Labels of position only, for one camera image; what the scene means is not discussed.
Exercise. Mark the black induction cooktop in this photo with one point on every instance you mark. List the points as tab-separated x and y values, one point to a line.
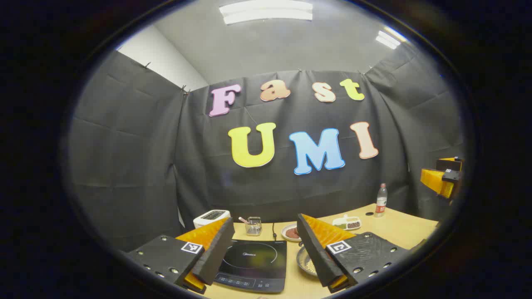
253	261

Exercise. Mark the white divided dish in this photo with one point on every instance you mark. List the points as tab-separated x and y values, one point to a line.
338	220

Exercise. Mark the white round plate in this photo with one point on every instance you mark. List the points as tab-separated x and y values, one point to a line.
284	235

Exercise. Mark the red meat piece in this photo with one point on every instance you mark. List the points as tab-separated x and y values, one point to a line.
296	232
289	233

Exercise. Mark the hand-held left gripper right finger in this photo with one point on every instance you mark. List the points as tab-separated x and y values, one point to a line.
316	253

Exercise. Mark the clear water bottle red label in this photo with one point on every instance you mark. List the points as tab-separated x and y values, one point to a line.
381	203

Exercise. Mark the pile of dark red beans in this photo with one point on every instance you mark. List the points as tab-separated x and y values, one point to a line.
353	225

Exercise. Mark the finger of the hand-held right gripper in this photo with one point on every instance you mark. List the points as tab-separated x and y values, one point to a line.
434	179
451	164

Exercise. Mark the ceiling light panel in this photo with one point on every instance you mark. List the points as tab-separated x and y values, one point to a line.
388	39
266	11

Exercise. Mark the stainless steel pot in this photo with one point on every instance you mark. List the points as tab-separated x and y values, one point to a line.
305	261

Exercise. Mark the white toaster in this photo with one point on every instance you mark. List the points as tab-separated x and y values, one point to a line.
210	216

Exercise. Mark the pile of soybeans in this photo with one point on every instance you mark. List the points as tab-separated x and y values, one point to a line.
309	266

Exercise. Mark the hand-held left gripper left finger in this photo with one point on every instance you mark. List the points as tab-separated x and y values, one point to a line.
216	257

